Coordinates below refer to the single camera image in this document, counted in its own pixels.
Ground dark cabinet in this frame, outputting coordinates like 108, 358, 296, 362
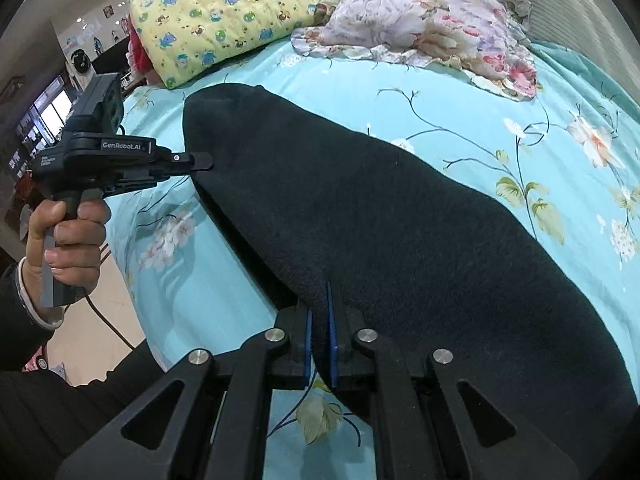
92, 39, 134, 75

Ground black pants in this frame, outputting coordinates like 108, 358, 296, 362
182, 84, 640, 480

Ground window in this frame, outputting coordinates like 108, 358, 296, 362
30, 86, 72, 135

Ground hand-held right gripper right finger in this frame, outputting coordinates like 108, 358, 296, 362
325, 280, 581, 480

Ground red cloth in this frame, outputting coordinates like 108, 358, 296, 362
126, 12, 162, 86

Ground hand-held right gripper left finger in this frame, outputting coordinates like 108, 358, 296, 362
55, 302, 314, 480

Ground person's left hand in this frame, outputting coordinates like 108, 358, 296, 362
24, 199, 112, 321

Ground floral ruffled pillow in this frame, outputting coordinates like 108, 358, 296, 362
290, 0, 542, 104

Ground person's dark clothing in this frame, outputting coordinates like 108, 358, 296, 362
0, 340, 171, 480

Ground yellow cartoon print pillow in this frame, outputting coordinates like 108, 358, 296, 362
127, 0, 347, 91

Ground turquoise floral bed sheet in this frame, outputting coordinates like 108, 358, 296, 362
105, 37, 640, 480

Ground person's left forearm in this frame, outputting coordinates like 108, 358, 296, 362
0, 257, 67, 346

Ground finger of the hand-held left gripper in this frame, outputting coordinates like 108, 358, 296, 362
102, 167, 198, 200
150, 151, 215, 175

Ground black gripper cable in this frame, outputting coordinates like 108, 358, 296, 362
84, 294, 137, 350

